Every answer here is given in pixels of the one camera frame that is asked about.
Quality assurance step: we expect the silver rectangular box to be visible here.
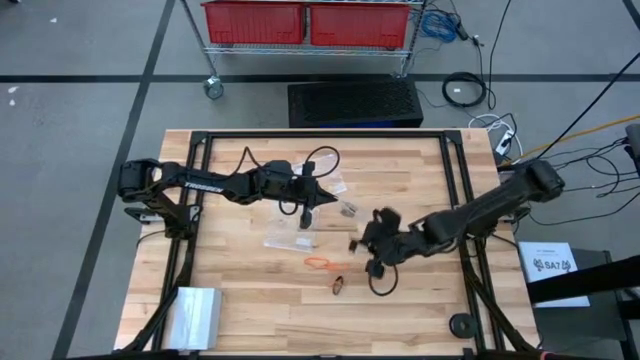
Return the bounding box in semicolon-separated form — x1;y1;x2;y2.
163;285;224;352

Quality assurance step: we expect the grey cart top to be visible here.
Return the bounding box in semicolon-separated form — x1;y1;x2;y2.
534;247;632;360

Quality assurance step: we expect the black camera cable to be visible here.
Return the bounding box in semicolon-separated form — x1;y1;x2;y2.
367;264;400;298
239;144;342;217

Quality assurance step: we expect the black coiled cable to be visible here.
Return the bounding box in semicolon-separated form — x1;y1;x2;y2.
441;70;489;109

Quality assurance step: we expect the white coiled cable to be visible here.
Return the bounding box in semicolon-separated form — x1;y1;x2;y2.
467;112;525;160

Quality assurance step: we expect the white power strip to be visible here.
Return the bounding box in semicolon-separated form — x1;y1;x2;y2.
493;127;517;157

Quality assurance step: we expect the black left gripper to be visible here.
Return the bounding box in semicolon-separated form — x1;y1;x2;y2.
246;159;341;210

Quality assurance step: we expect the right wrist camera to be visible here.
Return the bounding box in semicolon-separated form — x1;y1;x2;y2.
364;258;387;281

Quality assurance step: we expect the grey chair edge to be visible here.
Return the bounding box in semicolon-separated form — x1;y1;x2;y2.
623;122;640;177

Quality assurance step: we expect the red plastic storage bin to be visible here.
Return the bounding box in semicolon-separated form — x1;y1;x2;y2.
308;2;412;50
201;0;307;46

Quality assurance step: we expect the black perforated floor box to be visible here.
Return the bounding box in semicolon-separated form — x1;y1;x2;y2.
286;76;425;129

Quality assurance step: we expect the long black floor cable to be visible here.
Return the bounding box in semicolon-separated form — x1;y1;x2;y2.
527;64;640;164

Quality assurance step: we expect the white SA7 printed sheet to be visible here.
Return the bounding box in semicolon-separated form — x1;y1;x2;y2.
517;241;592;309

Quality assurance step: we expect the black aluminium table frame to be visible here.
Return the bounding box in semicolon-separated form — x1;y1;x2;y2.
113;128;541;360

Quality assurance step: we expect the chrome wire shelf rack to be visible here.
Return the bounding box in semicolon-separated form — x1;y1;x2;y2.
178;0;432;100

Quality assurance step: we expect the thin black floor cable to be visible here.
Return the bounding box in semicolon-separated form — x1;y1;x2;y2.
524;189;640;227

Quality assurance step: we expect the black left camera cable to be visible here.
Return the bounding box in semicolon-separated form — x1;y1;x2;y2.
239;144;342;217

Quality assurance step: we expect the black round disc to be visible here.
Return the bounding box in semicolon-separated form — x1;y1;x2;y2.
447;311;479;341

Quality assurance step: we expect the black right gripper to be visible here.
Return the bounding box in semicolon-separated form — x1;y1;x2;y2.
348;206;427;267

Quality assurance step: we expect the black bar stand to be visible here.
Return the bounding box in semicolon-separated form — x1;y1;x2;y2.
526;253;640;306

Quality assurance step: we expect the black right camera cable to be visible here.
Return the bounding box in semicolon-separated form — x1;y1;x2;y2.
367;264;400;298

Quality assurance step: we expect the yellow floor cable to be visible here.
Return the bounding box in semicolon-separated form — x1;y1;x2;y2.
499;113;640;169

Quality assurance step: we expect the blue coiled cable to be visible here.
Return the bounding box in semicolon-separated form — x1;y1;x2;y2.
418;8;462;44

